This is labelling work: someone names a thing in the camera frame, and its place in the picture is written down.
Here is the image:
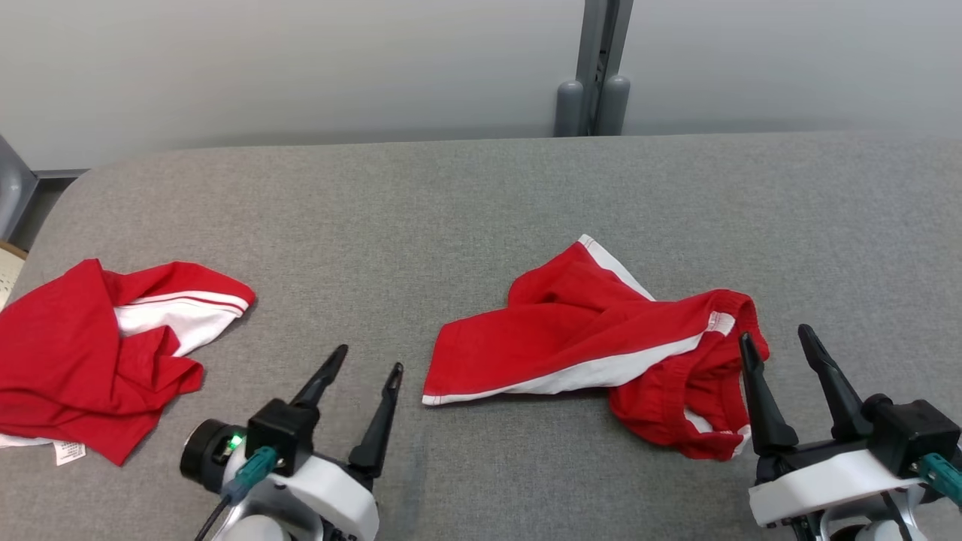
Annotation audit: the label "teal camera connector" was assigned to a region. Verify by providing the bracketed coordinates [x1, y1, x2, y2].
[918, 453, 962, 506]
[221, 446, 280, 503]

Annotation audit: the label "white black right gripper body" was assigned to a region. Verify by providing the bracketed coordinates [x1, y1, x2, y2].
[747, 438, 933, 527]

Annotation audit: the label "cream perforated laundry basket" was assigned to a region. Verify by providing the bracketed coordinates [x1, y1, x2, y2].
[0, 240, 29, 310]

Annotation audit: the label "thin black left gripper cable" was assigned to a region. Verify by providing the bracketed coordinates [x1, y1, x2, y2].
[193, 496, 231, 541]

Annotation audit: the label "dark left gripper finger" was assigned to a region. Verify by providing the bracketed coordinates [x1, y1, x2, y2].
[290, 344, 349, 413]
[347, 362, 405, 482]

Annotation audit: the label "red white shorts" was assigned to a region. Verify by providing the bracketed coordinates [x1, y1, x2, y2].
[422, 234, 770, 461]

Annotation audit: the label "grey cylinder post foot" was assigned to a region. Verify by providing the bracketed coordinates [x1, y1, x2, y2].
[596, 74, 631, 136]
[555, 80, 584, 138]

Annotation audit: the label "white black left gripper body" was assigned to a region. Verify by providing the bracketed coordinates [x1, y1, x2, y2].
[180, 418, 381, 541]

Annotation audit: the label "teal right camera connector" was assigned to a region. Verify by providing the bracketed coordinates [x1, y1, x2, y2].
[918, 453, 962, 506]

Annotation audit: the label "grey metal chair frame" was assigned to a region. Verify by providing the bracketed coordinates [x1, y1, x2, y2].
[0, 135, 87, 243]

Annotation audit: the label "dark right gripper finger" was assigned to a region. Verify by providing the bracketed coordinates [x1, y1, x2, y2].
[739, 332, 800, 456]
[797, 324, 874, 443]

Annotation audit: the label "red white t-shirt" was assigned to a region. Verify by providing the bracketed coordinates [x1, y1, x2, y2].
[0, 259, 257, 467]

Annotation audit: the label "teal left camera connector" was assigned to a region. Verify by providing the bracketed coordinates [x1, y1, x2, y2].
[221, 446, 280, 503]

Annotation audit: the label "grey fabric sofa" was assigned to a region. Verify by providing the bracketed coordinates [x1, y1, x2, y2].
[0, 131, 962, 541]

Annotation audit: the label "grey partition post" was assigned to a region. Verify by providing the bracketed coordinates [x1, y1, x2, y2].
[575, 0, 634, 136]

